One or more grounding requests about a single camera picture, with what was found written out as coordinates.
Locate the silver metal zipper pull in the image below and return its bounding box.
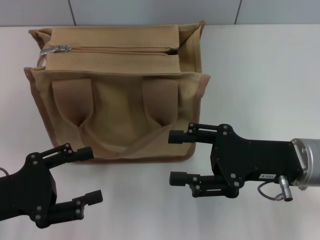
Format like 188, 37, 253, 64
39, 44, 72, 56

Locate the right gripper cable with plugs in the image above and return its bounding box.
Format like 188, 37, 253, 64
257, 174, 294, 202

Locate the khaki canvas food bag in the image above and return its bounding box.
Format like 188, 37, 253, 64
24, 21, 211, 165

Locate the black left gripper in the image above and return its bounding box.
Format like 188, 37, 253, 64
0, 142, 104, 229

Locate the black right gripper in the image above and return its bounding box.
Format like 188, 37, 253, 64
167, 122, 301, 200

